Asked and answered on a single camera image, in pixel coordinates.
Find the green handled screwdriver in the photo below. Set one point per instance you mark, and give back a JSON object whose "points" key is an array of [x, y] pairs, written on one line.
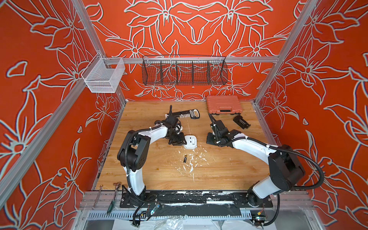
{"points": [[112, 203]]}

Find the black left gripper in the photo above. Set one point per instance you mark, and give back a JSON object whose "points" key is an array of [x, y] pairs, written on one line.
{"points": [[180, 141]]}

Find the clear plastic bag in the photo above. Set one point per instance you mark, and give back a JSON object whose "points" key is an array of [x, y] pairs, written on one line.
{"points": [[168, 224]]}

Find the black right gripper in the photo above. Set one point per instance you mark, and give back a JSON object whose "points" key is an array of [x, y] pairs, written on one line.
{"points": [[215, 138]]}

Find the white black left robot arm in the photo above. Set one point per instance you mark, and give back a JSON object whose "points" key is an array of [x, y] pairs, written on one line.
{"points": [[133, 155]]}

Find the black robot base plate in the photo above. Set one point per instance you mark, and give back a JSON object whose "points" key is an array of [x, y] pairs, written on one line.
{"points": [[238, 199]]}

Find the black white screwdriver bit holder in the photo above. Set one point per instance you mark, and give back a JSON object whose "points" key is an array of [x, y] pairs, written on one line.
{"points": [[192, 114]]}

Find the black wire wall basket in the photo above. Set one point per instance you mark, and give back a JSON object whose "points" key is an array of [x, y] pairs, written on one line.
{"points": [[184, 70]]}

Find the white wire wall basket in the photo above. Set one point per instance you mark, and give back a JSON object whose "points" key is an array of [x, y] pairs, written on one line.
{"points": [[103, 75]]}

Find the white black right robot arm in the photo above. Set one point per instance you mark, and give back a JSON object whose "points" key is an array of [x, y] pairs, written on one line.
{"points": [[285, 168]]}

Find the black small vise clamp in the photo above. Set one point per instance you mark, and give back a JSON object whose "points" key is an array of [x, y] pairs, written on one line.
{"points": [[241, 122]]}

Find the red plastic tool case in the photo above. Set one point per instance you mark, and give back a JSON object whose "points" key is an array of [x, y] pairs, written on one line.
{"points": [[223, 104]]}

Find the white alarm clock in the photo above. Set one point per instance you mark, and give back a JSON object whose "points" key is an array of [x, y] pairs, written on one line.
{"points": [[190, 142]]}

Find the metal wrench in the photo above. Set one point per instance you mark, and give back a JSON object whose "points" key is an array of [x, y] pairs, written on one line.
{"points": [[97, 197]]}

